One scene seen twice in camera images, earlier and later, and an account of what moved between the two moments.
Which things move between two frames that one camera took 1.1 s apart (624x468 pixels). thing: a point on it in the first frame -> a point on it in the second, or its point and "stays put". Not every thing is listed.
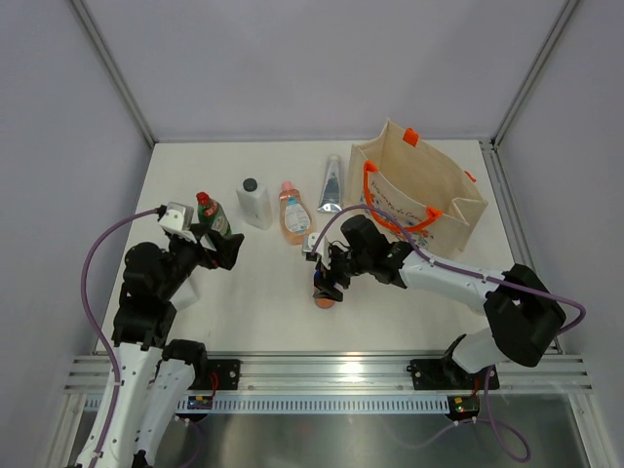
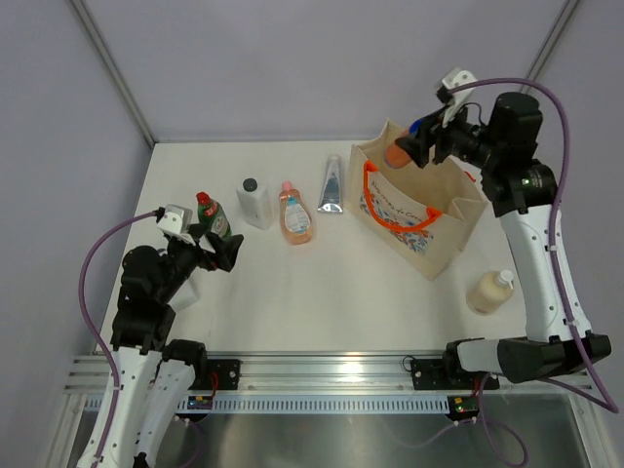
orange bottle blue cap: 324,302 -> 395,155
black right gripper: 331,274 -> 430,132
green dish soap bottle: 211,214 stays put
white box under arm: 184,295 stays put
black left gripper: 225,247 stays put
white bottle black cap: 255,204 stays put
